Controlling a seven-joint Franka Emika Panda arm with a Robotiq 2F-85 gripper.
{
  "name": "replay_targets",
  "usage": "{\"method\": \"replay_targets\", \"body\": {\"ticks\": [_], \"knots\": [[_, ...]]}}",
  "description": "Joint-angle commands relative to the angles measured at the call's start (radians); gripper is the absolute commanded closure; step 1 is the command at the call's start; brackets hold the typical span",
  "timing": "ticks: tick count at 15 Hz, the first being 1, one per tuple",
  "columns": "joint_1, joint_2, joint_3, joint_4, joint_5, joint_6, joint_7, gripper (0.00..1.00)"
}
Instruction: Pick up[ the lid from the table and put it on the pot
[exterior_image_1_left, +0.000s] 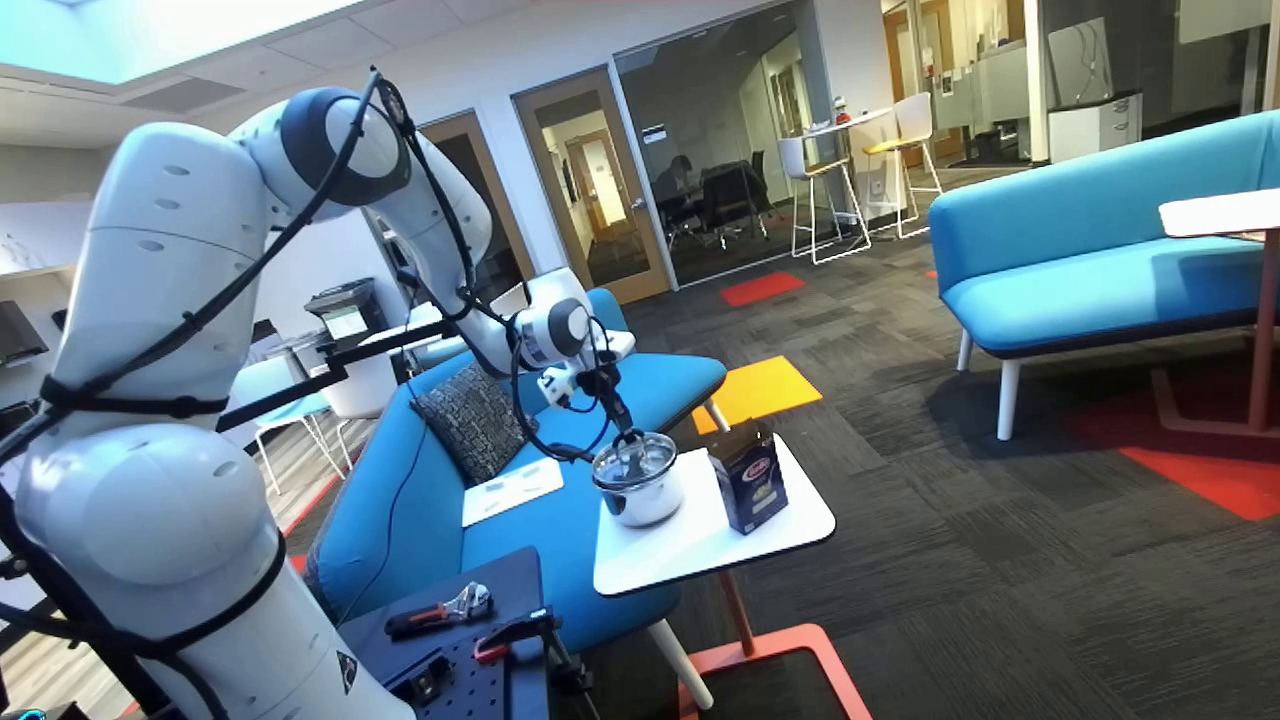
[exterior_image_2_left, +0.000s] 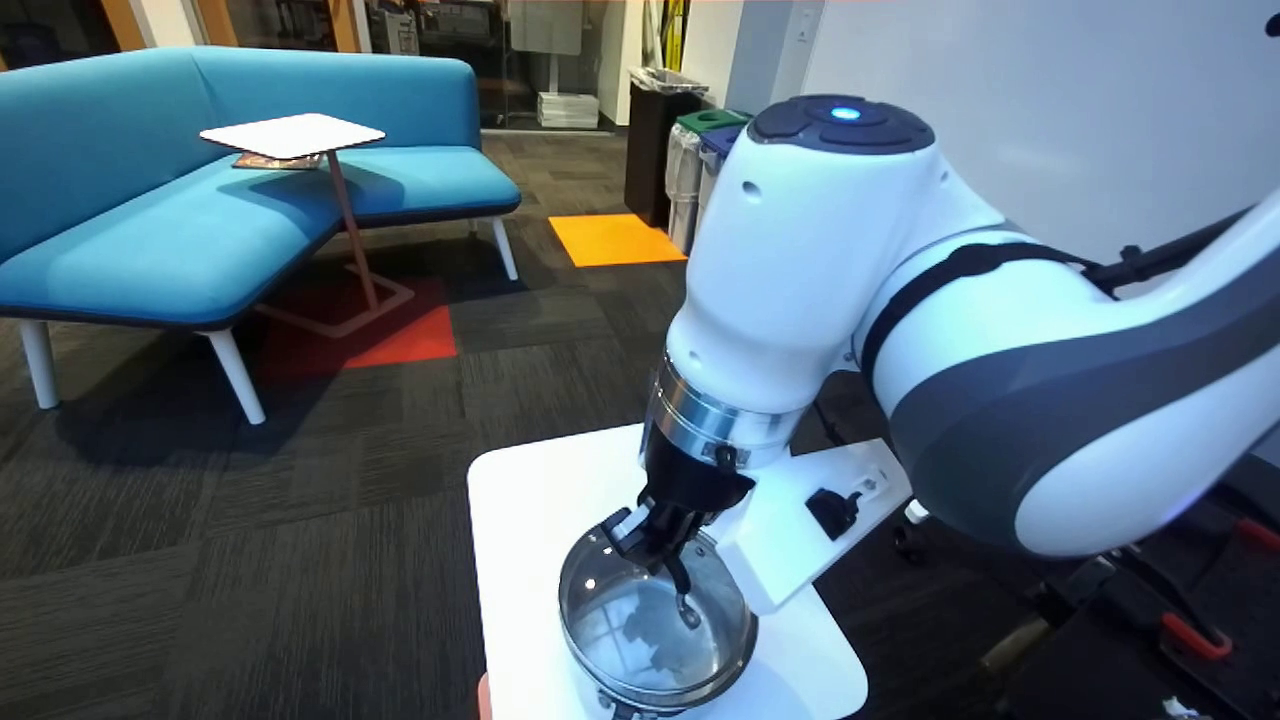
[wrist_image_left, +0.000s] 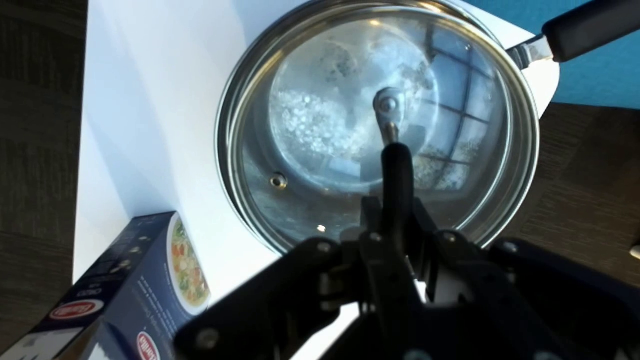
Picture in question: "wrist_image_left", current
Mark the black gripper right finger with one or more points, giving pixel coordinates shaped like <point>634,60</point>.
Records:
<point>507,300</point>

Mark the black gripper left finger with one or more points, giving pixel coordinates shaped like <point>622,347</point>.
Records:
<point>280,300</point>

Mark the stainless steel pot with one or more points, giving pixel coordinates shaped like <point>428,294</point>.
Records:
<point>527,126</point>

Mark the blue pasta box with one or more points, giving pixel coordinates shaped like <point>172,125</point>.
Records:
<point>120,300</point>

